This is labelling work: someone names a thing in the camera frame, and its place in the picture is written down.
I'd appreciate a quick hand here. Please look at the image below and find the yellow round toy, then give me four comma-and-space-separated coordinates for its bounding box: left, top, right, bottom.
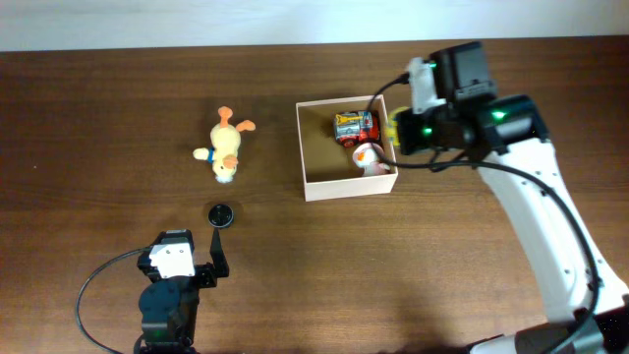
384, 106, 409, 148

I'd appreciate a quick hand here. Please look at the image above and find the pink white duck figure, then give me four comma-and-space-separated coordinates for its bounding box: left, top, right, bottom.
352, 143, 391, 177

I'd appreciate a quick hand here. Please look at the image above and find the red silver toy truck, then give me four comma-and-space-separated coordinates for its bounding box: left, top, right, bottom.
333, 110, 381, 148

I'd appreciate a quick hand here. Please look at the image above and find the pink cardboard box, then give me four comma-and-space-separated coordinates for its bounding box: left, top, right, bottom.
296, 95, 398, 202

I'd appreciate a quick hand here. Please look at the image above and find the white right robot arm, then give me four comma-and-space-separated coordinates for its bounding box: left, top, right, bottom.
397, 42, 628, 353

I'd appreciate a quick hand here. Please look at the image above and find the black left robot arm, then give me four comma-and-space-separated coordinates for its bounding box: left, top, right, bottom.
133, 229, 229, 353

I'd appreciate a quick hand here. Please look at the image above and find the yellow plush duck toy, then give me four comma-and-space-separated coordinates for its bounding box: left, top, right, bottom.
193, 106, 256, 184

